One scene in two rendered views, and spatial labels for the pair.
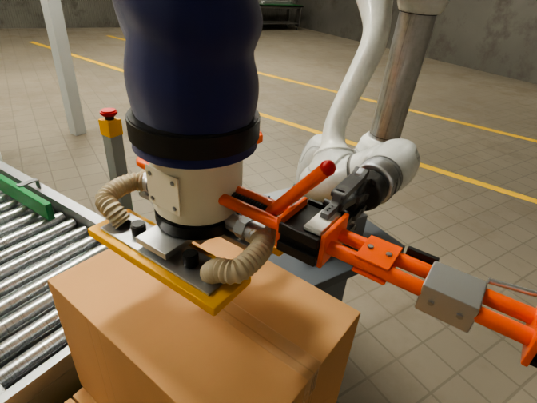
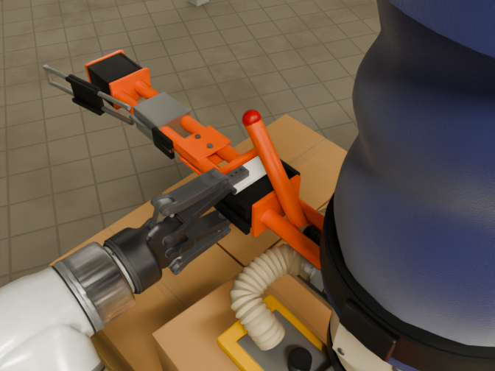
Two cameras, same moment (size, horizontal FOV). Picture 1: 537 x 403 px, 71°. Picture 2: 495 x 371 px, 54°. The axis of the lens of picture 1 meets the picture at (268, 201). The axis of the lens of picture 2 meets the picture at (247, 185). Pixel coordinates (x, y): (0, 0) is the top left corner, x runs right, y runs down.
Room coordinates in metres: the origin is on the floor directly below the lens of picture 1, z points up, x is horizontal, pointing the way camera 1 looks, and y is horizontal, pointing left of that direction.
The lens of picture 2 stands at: (0.93, 0.03, 1.71)
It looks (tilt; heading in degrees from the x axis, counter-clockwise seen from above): 47 degrees down; 195
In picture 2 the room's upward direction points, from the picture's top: straight up
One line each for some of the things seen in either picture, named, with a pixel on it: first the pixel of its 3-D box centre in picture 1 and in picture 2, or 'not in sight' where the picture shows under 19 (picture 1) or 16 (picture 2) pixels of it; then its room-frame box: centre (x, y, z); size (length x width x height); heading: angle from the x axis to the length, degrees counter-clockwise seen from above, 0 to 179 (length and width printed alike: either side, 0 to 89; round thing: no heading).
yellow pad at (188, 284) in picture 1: (164, 248); not in sight; (0.55, 0.19, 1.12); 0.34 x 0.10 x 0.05; 57
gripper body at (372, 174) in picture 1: (360, 195); (151, 248); (0.62, -0.17, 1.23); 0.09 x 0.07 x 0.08; 147
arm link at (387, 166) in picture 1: (375, 181); (97, 283); (0.68, -0.21, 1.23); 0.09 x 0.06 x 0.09; 57
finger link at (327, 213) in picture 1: (332, 204); (230, 174); (0.51, -0.10, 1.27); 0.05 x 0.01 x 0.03; 147
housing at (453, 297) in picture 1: (450, 295); (162, 119); (0.38, -0.25, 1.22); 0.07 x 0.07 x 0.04; 57
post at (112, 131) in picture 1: (125, 216); not in sight; (1.53, 0.70, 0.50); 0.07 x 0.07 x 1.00; 59
